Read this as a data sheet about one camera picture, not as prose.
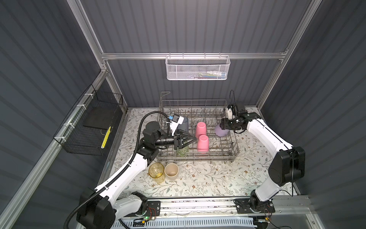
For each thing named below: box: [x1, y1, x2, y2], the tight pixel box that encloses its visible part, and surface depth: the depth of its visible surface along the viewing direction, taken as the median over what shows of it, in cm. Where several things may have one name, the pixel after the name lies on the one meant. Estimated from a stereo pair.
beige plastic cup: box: [164, 162, 180, 181], surface depth 81 cm
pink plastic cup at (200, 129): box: [195, 121, 207, 139], surface depth 93 cm
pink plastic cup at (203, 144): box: [197, 134, 209, 154], surface depth 87 cm
